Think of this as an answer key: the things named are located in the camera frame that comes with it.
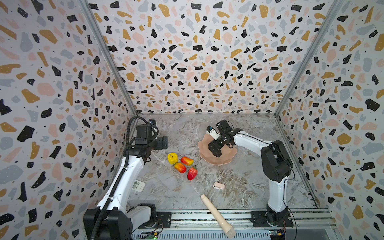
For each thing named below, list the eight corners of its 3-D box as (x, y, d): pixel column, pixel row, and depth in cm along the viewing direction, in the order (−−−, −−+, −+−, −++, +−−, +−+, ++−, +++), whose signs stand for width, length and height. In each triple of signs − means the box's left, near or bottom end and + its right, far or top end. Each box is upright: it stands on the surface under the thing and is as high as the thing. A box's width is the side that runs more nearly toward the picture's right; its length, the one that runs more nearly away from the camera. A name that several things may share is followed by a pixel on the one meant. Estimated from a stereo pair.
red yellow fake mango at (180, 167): (174, 167, 94) (173, 165, 91) (179, 162, 96) (178, 160, 93) (181, 174, 90) (181, 173, 88) (186, 170, 92) (186, 168, 90)
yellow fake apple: (168, 165, 95) (166, 160, 91) (169, 157, 99) (168, 152, 94) (177, 165, 95) (176, 160, 91) (178, 157, 99) (177, 152, 94)
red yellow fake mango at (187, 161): (180, 162, 97) (180, 159, 94) (183, 157, 99) (183, 155, 96) (191, 167, 94) (190, 165, 92) (193, 162, 97) (193, 160, 94)
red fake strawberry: (185, 178, 90) (185, 174, 87) (191, 168, 94) (191, 165, 90) (192, 181, 89) (192, 178, 85) (198, 172, 93) (198, 169, 89)
